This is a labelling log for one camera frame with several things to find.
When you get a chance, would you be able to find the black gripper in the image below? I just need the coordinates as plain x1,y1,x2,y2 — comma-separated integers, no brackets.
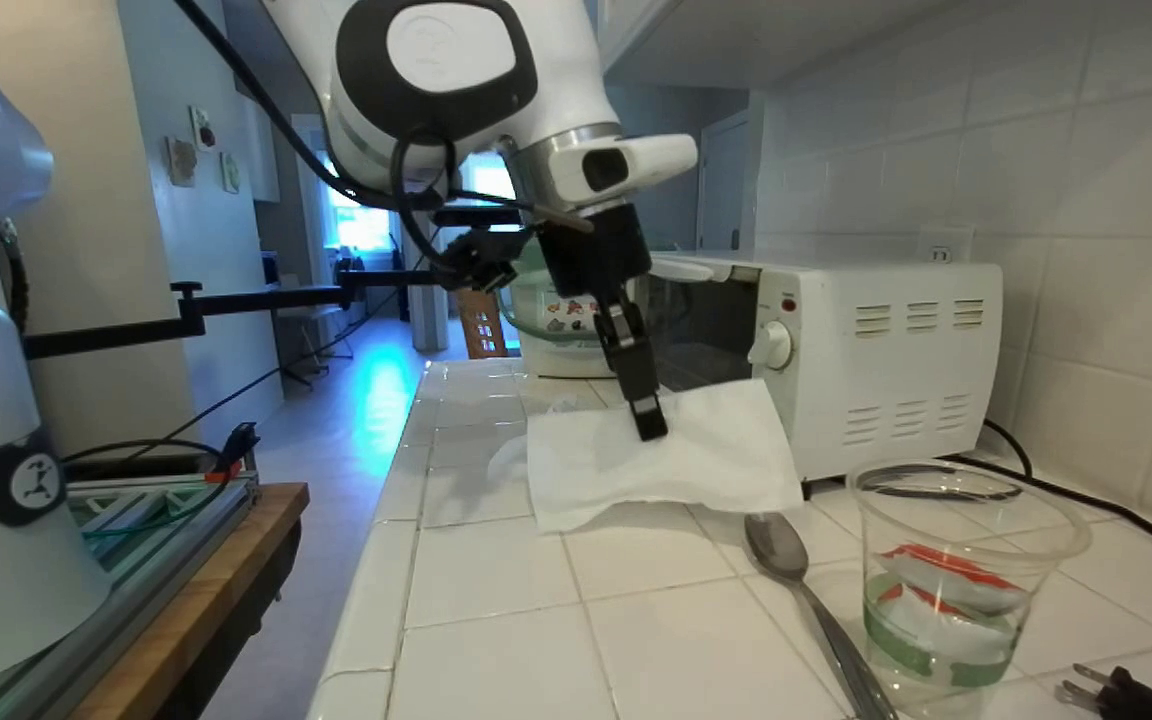
540,205,667,439

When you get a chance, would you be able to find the white tissue paper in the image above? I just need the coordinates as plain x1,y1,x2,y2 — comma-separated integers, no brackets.
526,378,805,532

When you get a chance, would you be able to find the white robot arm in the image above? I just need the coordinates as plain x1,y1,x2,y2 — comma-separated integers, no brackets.
176,0,700,439

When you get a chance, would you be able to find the white mini toaster oven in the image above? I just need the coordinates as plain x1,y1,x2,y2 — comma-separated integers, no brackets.
635,252,1004,478

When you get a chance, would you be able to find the wooden chair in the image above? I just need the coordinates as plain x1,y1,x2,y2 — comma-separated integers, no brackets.
455,288,506,358

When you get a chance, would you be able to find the metal spoon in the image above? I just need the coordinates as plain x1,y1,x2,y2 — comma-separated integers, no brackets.
742,513,899,720

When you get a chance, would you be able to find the clear plastic cup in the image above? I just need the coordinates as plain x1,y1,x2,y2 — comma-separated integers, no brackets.
849,460,1086,698

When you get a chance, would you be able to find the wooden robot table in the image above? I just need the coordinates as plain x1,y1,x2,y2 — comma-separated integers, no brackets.
62,482,306,720

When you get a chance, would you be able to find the black power plug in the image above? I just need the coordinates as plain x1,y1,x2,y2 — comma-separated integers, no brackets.
1056,663,1152,720

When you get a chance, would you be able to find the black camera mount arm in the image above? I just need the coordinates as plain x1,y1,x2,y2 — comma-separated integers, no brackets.
24,271,431,358

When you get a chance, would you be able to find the black power cable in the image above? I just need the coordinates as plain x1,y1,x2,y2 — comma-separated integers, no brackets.
940,416,1152,631

